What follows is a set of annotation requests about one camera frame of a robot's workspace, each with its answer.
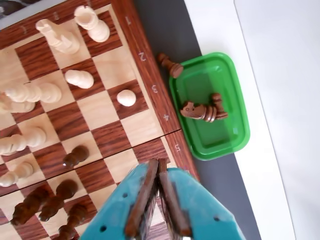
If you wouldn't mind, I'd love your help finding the light wooden rook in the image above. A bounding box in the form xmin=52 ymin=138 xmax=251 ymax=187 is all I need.
xmin=74 ymin=5 xmax=111 ymax=44

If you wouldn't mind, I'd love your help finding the light wooden queen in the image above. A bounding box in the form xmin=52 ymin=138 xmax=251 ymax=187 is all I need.
xmin=4 ymin=82 xmax=63 ymax=105

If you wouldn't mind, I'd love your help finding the wooden folding chess board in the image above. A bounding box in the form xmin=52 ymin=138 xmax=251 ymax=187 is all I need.
xmin=0 ymin=0 xmax=201 ymax=240

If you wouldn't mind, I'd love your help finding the green plastic tray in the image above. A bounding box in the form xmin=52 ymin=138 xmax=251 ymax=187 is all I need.
xmin=168 ymin=51 xmax=251 ymax=161

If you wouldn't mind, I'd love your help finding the dark grey mat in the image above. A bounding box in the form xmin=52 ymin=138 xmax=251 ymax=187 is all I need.
xmin=133 ymin=0 xmax=263 ymax=240

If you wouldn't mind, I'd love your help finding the dark wooden queen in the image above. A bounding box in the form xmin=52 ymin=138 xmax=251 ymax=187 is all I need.
xmin=58 ymin=203 xmax=88 ymax=240

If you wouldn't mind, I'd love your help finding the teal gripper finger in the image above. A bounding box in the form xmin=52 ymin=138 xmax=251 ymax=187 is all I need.
xmin=158 ymin=159 xmax=244 ymax=240
xmin=79 ymin=159 xmax=160 ymax=240

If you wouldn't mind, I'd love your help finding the dark pawn beside king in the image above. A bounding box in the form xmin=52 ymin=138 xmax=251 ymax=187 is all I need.
xmin=38 ymin=179 xmax=79 ymax=223

